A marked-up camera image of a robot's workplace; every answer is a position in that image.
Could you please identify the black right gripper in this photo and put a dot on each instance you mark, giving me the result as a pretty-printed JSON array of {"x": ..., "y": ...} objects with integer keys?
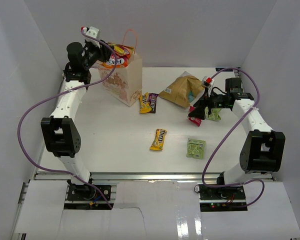
[{"x": 199, "y": 112}]

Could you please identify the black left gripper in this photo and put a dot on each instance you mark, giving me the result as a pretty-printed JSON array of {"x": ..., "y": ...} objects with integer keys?
[{"x": 104, "y": 52}]

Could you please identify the red snack packet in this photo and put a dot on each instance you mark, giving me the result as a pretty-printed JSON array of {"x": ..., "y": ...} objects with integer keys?
[{"x": 194, "y": 120}]

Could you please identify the green snack packet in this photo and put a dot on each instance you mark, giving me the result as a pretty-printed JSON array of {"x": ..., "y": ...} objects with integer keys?
[
  {"x": 195, "y": 148},
  {"x": 214, "y": 115}
]

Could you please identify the orange Fox's candy bag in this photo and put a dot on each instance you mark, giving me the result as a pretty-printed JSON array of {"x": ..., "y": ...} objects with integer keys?
[{"x": 121, "y": 56}]

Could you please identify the brown M&M's pack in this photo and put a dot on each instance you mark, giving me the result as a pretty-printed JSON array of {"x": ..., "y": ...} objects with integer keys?
[{"x": 152, "y": 100}]

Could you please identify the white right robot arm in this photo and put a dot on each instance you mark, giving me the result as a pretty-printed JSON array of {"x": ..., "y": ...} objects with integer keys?
[{"x": 263, "y": 148}]

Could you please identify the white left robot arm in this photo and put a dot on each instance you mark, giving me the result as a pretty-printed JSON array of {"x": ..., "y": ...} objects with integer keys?
[{"x": 60, "y": 134}]

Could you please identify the cream paper gift bag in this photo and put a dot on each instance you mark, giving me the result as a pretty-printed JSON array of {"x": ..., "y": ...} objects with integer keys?
[{"x": 124, "y": 83}]

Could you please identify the brown padded mailer envelope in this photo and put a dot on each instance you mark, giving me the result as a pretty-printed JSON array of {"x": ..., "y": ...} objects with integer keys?
[{"x": 183, "y": 90}]

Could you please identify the yellow M&M's pack lower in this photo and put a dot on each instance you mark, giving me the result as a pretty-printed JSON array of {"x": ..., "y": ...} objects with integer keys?
[{"x": 158, "y": 143}]

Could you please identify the yellow m&m's pack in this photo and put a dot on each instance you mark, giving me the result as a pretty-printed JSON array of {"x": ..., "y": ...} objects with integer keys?
[
  {"x": 158, "y": 143},
  {"x": 144, "y": 106}
]

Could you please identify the yellow M&M's pack upper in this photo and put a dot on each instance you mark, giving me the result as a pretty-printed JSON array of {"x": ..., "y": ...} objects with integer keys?
[{"x": 144, "y": 106}]

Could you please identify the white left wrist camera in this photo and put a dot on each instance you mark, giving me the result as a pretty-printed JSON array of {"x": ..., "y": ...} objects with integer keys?
[{"x": 91, "y": 34}]

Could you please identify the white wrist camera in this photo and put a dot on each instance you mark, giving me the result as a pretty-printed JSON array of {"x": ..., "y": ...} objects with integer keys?
[
  {"x": 91, "y": 34},
  {"x": 208, "y": 84}
]

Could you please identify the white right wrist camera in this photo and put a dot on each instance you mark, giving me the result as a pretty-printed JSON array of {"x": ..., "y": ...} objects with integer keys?
[{"x": 208, "y": 84}]

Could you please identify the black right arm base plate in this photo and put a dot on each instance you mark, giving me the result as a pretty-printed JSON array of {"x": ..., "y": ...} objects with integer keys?
[{"x": 226, "y": 199}]

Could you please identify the aluminium front rail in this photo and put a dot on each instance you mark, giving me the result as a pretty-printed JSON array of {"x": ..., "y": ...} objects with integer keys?
[{"x": 104, "y": 177}]

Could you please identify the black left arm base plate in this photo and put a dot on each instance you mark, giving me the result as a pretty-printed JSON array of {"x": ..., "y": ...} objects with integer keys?
[{"x": 78, "y": 192}]

